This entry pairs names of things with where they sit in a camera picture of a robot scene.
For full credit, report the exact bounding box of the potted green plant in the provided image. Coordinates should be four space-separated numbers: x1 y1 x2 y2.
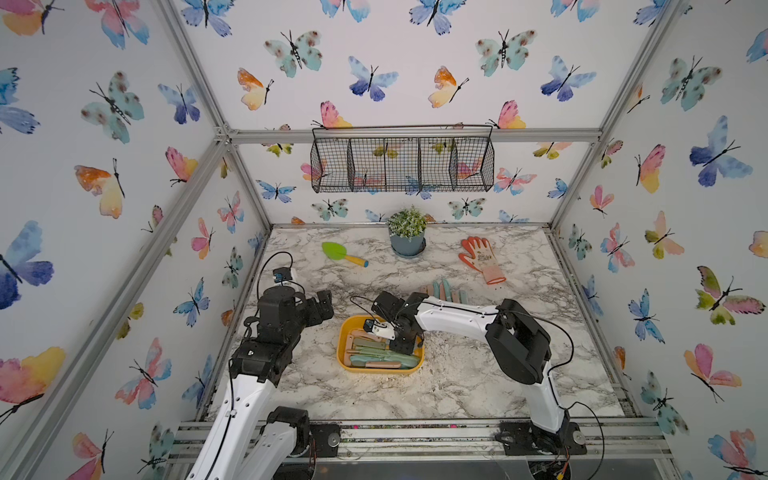
387 206 428 258

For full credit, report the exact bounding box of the green yellow toy trowel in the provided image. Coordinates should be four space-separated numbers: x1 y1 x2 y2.
322 242 369 268

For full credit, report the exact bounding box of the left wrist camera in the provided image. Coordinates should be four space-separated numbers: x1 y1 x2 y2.
272 267 294 284

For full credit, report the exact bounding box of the black wire wall basket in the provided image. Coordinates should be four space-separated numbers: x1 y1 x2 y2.
302 124 495 195

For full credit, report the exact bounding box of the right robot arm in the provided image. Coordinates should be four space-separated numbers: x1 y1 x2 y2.
364 291 587 456

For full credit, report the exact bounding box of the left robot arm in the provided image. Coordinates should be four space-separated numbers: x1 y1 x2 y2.
187 285 334 479

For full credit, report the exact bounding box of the yellow storage box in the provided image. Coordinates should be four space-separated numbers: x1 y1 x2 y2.
336 315 425 375

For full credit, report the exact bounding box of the red white garden glove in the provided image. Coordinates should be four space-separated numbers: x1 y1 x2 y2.
459 236 506 285

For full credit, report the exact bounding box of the aluminium front rail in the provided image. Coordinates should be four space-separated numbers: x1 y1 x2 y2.
173 418 673 463

